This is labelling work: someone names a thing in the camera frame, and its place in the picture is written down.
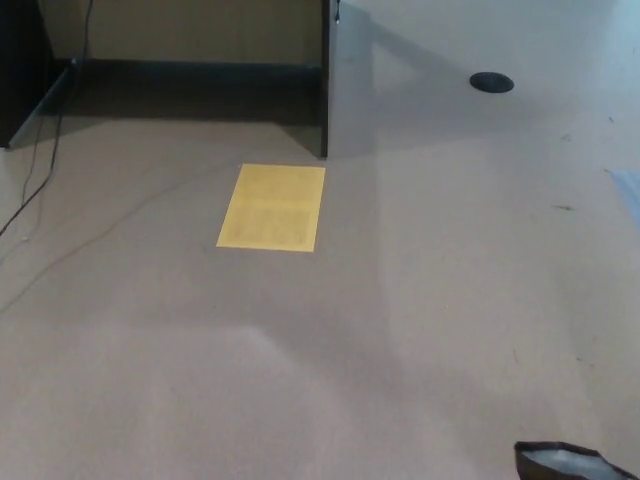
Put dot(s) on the black plastic bag white text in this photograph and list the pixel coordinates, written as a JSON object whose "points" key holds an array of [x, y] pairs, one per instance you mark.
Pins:
{"points": [[560, 459]]}

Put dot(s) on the yellow paper sheet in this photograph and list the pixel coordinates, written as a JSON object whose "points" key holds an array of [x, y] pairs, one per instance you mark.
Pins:
{"points": [[272, 210]]}

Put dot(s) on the dark desk grey side panel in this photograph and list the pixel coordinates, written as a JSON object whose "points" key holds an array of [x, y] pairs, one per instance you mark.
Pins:
{"points": [[350, 75]]}

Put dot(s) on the small black hanging tag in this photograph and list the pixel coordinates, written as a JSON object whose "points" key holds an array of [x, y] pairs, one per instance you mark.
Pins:
{"points": [[338, 11]]}

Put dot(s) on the black round floor cover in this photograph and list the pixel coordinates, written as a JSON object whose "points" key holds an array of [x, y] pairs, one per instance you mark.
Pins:
{"points": [[491, 82]]}

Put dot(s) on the dark cabinet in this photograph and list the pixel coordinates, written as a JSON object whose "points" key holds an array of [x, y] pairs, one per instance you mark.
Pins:
{"points": [[20, 50]]}

